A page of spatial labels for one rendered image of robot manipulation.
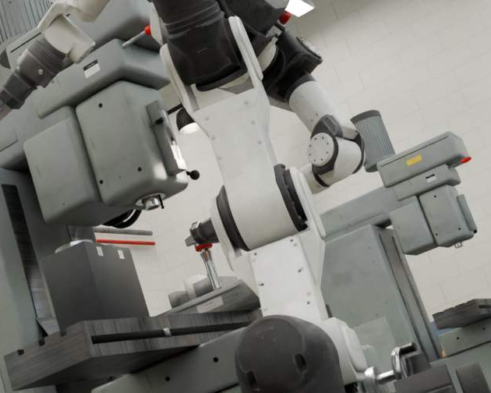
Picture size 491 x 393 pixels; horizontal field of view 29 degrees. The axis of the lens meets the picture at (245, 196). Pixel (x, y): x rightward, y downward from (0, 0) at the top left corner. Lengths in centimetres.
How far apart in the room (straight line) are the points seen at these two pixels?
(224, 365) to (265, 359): 90
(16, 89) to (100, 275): 45
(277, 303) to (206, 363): 62
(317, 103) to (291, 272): 58
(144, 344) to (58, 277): 25
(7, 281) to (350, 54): 731
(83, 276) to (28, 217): 72
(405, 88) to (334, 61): 81
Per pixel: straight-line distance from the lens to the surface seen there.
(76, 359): 208
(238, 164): 192
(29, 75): 220
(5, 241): 276
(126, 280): 230
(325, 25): 989
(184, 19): 195
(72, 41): 220
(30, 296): 275
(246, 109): 195
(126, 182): 262
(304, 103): 230
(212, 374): 238
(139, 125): 264
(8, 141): 289
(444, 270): 914
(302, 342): 146
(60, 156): 275
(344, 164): 224
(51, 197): 275
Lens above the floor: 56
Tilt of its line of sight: 14 degrees up
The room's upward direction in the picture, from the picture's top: 19 degrees counter-clockwise
